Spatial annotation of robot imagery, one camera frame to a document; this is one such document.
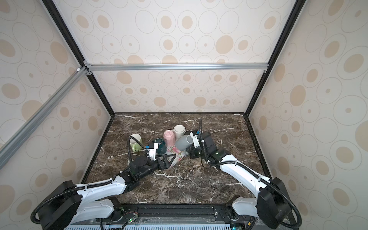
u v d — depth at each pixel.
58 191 0.44
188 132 0.96
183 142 0.77
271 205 0.40
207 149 0.61
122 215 0.72
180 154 0.97
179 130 1.00
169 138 0.94
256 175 0.45
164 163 0.70
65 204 0.41
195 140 0.73
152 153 0.71
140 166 0.61
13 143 0.52
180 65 0.90
